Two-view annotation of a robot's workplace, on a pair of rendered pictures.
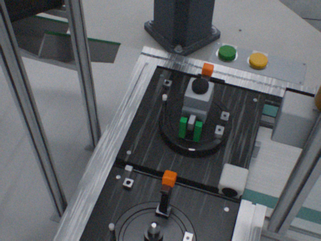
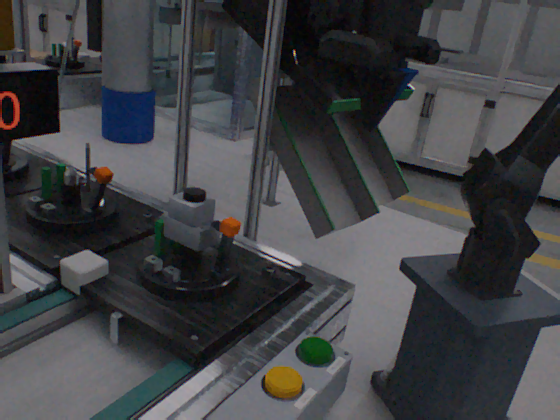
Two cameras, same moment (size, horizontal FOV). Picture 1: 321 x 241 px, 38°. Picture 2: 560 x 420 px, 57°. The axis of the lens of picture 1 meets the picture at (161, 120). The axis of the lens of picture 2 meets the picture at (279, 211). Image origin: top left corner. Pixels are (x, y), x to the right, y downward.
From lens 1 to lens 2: 1.09 m
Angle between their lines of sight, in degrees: 79
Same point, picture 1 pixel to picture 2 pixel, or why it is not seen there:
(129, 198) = (133, 216)
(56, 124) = not seen: hidden behind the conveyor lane
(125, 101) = (262, 249)
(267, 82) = (229, 379)
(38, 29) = (342, 164)
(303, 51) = not seen: outside the picture
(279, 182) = (54, 357)
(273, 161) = (92, 365)
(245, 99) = (202, 328)
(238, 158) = (109, 288)
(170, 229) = (71, 212)
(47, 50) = (254, 92)
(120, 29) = not seen: hidden behind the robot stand
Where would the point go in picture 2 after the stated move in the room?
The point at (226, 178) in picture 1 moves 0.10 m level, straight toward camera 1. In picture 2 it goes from (86, 254) to (41, 229)
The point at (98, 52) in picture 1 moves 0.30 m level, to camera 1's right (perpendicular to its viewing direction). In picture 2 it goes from (300, 184) to (227, 267)
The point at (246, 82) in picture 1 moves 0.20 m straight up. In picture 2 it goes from (242, 353) to (263, 194)
